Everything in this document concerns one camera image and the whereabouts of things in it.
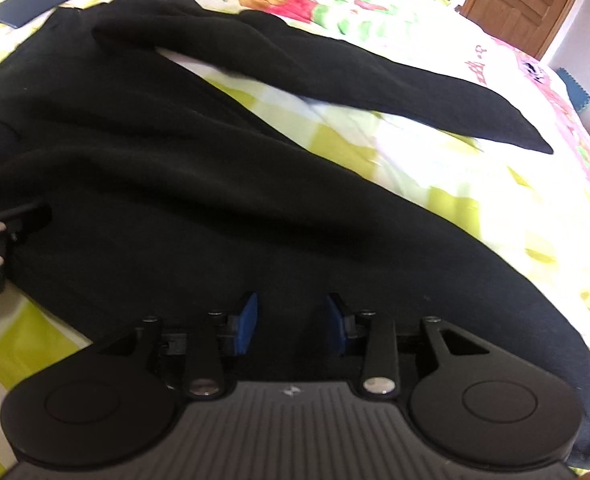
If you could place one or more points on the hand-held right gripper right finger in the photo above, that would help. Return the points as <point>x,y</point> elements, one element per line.
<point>335,325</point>

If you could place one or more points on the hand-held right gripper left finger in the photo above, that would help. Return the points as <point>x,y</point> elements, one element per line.
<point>247,322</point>

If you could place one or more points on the black pants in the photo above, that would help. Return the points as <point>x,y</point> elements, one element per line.
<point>175,160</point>

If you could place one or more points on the printed checked blanket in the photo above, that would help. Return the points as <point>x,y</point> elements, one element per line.
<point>475,185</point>

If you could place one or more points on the blue foam floor mat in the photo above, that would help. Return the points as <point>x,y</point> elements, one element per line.
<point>575,90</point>

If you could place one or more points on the wooden door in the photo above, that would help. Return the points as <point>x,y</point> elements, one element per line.
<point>525,0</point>

